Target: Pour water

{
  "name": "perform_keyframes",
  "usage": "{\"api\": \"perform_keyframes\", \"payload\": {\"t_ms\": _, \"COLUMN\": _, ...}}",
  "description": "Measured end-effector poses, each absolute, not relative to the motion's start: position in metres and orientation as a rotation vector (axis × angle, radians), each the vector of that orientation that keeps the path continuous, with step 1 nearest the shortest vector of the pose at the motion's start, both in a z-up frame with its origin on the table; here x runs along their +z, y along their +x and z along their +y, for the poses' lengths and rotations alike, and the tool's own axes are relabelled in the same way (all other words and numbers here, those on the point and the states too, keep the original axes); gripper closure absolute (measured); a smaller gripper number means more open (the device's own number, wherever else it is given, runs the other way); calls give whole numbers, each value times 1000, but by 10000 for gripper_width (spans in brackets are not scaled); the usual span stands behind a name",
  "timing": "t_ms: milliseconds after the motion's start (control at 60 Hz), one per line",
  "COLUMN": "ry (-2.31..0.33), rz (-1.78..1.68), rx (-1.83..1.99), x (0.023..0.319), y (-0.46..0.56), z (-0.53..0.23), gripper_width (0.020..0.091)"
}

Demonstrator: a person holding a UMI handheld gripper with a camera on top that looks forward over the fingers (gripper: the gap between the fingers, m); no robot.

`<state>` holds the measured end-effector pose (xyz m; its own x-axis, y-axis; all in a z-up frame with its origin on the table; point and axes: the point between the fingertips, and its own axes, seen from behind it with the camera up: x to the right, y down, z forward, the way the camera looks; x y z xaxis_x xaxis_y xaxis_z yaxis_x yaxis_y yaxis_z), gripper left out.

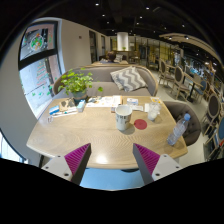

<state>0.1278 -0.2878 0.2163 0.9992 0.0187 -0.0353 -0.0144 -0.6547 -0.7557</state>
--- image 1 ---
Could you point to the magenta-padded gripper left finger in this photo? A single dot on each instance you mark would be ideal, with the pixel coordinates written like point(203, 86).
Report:
point(77, 159)

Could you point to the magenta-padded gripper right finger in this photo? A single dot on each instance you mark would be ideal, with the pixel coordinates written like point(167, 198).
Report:
point(146, 159)

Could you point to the clear blue-capped water bottle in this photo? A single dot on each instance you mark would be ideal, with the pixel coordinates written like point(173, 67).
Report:
point(177, 130)

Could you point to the flat round red coaster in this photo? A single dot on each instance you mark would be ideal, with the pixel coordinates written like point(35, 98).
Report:
point(140, 124)

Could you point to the white printed mug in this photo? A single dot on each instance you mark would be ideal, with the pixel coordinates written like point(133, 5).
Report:
point(123, 118)

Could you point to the clear plastic cup with straw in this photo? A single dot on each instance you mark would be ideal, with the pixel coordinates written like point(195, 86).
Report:
point(153, 111)

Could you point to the small light blue box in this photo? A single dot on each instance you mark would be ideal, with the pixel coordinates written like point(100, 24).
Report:
point(81, 106)

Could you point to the wooden card holder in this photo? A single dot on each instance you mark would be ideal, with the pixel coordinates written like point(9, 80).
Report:
point(67, 105)

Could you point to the grey tufted armchair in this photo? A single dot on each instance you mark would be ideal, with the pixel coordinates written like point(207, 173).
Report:
point(181, 108)

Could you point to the printed menu board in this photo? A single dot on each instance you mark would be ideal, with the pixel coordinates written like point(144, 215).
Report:
point(103, 101)

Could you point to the green potted plant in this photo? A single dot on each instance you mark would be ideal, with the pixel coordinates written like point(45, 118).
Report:
point(77, 83)

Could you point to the grey white zigzag cushion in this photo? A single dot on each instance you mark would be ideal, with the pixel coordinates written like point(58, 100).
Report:
point(128, 78)

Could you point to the grey upholstered sofa bench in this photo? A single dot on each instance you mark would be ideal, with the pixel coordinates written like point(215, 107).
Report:
point(103, 75)

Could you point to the person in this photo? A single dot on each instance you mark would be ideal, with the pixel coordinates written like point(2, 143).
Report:
point(109, 57)

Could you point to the group of ceiling lights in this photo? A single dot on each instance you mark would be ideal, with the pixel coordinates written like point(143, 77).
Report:
point(135, 24)

